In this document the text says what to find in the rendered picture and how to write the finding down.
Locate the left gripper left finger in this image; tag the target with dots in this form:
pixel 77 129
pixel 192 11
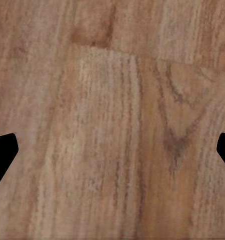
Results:
pixel 8 150

